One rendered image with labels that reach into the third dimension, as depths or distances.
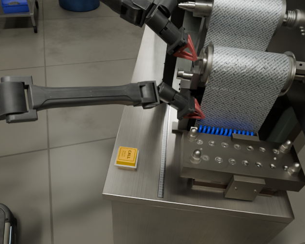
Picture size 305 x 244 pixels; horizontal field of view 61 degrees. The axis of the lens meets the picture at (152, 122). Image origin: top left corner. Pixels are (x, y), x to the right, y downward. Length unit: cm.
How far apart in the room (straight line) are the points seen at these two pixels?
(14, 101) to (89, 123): 175
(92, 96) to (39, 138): 166
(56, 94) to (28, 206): 139
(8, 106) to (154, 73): 90
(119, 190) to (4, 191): 132
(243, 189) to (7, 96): 74
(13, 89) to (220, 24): 71
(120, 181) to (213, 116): 40
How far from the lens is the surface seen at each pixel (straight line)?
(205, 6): 105
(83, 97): 72
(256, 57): 88
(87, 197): 196
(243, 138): 97
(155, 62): 152
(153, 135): 108
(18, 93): 69
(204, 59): 86
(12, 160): 228
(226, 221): 104
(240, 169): 90
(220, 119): 97
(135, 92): 79
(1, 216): 176
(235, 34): 105
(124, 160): 97
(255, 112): 97
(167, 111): 120
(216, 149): 92
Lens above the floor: 171
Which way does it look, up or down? 45 degrees down
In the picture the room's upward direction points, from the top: 7 degrees clockwise
